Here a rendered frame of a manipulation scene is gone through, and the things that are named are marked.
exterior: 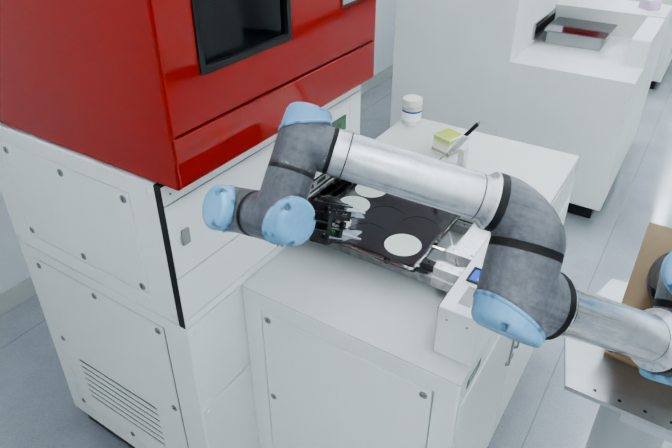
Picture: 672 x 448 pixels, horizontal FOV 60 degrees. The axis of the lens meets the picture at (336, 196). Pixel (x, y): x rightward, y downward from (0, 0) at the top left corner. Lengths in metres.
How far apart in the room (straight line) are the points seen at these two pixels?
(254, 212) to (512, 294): 0.40
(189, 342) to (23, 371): 1.34
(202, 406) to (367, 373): 0.48
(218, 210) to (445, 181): 0.36
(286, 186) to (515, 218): 0.35
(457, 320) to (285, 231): 0.59
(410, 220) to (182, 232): 0.68
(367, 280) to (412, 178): 0.74
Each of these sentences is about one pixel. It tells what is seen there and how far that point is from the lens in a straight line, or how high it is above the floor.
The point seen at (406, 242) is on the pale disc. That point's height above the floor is 0.90.
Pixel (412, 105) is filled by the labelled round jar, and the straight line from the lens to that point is 2.08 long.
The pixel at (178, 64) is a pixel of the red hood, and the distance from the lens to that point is 1.16.
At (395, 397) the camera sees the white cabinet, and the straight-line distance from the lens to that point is 1.50.
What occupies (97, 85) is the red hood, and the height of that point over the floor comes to 1.41.
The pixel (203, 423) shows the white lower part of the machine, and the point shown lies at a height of 0.47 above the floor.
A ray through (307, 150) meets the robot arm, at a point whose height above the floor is 1.44.
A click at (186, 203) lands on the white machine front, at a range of 1.33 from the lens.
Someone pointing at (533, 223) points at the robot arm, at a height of 1.34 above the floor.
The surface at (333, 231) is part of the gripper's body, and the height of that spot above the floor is 1.23.
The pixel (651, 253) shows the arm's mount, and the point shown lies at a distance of 1.48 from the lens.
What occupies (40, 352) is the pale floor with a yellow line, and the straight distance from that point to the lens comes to 2.83.
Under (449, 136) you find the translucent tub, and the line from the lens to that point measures 1.90.
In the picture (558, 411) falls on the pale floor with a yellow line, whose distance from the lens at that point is 2.49.
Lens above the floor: 1.84
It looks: 31 degrees down
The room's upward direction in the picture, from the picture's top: straight up
